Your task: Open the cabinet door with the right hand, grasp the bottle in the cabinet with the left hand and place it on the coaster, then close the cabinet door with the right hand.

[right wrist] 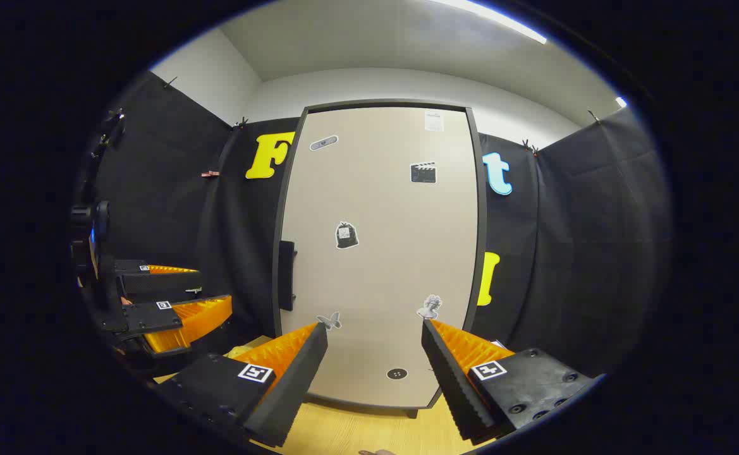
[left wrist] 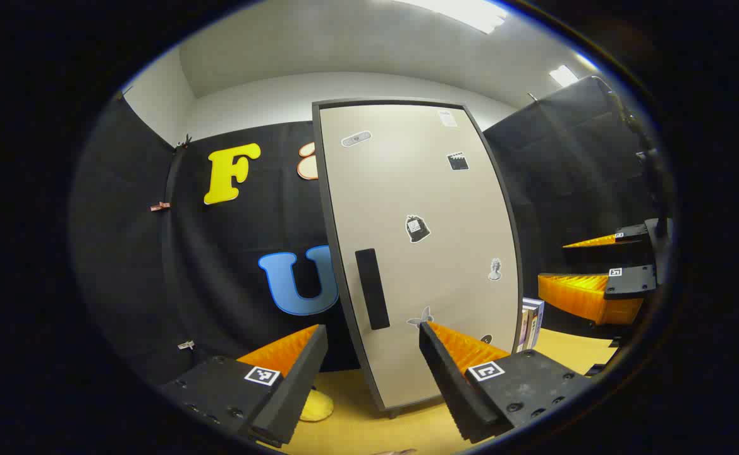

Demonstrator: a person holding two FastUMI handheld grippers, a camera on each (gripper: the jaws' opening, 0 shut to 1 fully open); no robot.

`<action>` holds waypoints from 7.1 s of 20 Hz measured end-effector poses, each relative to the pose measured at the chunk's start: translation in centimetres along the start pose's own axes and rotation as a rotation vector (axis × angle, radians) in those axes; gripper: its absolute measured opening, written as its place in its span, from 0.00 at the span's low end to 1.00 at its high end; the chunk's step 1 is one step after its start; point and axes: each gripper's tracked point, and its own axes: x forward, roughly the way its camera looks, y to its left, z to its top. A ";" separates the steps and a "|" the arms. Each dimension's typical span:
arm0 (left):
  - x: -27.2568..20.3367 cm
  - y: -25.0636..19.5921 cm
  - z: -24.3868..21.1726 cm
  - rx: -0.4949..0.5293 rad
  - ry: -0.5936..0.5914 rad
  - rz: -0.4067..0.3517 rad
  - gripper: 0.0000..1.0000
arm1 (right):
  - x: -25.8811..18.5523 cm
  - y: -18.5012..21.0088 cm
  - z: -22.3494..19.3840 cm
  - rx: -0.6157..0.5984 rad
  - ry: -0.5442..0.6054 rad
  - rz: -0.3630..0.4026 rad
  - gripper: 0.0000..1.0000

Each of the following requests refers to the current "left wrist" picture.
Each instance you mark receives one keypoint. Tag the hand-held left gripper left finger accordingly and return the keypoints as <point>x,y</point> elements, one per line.
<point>296,392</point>

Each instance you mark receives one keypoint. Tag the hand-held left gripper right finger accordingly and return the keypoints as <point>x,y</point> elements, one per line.
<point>451,385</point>

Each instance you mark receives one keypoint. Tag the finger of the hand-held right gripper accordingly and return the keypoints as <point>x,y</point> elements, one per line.
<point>633,235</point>
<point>631,284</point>

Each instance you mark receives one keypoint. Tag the pinkish brown coaster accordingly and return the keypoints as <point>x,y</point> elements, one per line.
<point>397,452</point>

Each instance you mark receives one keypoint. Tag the beige cabinet door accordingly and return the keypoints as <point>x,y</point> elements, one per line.
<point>420,189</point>

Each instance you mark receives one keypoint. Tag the dark grey cabinet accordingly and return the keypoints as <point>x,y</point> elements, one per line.
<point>388,102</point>

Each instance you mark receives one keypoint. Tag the yellow round soft toy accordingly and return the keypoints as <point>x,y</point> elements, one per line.
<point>317,407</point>

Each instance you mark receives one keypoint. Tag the white spine book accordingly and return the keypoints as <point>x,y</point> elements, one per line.
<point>529,328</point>

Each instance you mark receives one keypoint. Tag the small ceiling light panel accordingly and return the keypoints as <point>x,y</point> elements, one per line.
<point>563,76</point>

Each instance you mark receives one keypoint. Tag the black backdrop cloth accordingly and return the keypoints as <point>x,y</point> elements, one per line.
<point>154,284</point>

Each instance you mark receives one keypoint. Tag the copper coloured clip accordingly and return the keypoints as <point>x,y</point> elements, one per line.
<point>160,206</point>

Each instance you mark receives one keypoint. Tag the large ceiling light panel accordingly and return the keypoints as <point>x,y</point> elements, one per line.
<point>464,12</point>

